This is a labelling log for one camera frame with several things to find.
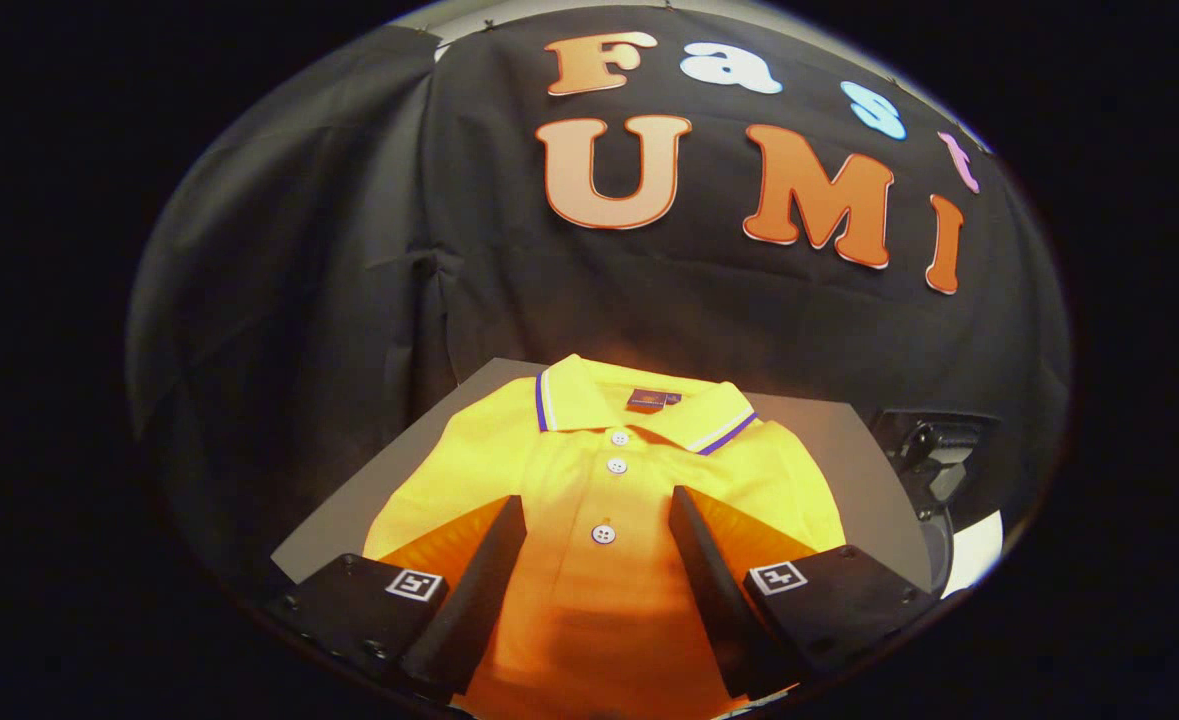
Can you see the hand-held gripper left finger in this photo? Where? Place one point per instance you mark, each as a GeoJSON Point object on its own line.
{"type": "Point", "coordinates": [474, 595]}

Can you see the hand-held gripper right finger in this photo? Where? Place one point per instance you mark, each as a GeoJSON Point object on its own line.
{"type": "Point", "coordinates": [714, 595]}

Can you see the yellow polo shirt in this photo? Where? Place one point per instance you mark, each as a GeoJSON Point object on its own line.
{"type": "Point", "coordinates": [599, 620]}

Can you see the grey flat board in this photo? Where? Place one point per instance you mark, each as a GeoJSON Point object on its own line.
{"type": "Point", "coordinates": [349, 520]}

